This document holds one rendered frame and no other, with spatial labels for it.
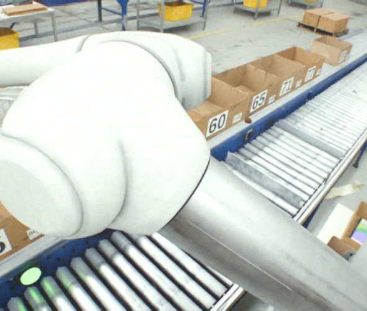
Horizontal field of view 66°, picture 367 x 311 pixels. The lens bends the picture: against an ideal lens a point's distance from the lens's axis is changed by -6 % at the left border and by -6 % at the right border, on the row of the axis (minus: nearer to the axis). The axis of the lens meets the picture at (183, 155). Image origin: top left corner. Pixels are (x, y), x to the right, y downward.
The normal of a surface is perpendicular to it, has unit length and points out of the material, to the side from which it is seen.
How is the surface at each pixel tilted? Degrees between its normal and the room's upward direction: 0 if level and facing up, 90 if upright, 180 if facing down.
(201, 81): 73
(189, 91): 90
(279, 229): 32
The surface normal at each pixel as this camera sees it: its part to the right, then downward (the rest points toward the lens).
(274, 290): -0.16, 0.47
